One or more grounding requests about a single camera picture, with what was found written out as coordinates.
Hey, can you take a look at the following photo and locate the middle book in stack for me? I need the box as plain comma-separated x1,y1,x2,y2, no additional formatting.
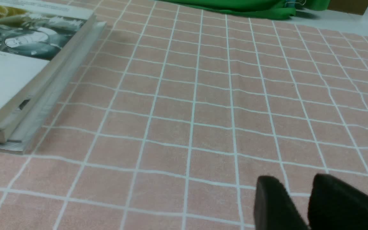
0,19,98,144

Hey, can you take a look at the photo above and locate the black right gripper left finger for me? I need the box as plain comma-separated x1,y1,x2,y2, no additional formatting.
254,176,309,230

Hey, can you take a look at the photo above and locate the brown cardboard box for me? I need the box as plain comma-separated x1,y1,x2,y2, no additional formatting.
327,0,368,15

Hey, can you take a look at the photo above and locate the bottom thin book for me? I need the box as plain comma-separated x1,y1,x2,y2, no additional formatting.
0,21,106,155

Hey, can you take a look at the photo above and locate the pink grid tablecloth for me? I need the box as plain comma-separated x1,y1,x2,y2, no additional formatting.
0,0,368,230

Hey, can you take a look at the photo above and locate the green backdrop cloth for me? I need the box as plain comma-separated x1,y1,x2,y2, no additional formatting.
168,0,330,20

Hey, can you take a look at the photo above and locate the white top book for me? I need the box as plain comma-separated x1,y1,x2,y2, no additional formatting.
0,0,96,122

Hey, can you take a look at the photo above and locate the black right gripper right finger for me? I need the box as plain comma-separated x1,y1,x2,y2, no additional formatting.
308,173,368,230

